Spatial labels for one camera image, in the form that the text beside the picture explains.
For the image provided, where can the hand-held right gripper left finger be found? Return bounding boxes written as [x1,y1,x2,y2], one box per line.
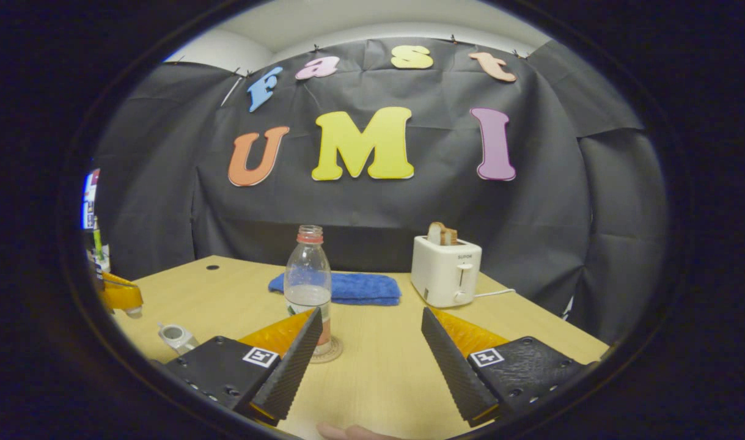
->
[164,307,324,427]

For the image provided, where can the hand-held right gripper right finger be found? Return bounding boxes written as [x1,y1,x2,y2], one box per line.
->
[421,307,587,428]

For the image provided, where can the round wooden coaster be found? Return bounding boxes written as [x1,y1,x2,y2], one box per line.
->
[308,336,343,364]

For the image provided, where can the white square teacup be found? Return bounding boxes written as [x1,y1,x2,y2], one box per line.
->
[158,324,200,355]

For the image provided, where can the clear plastic water bottle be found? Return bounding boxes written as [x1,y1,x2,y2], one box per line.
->
[284,225,333,355]

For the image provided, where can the computer monitor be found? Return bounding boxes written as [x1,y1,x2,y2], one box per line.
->
[82,169,101,231]

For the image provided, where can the white toaster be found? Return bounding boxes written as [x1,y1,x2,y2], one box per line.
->
[411,235,483,309]

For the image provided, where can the blue towel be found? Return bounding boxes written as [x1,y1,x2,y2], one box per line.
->
[268,272,402,307]

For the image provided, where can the toast slice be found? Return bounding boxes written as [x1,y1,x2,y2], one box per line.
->
[427,222,458,246]

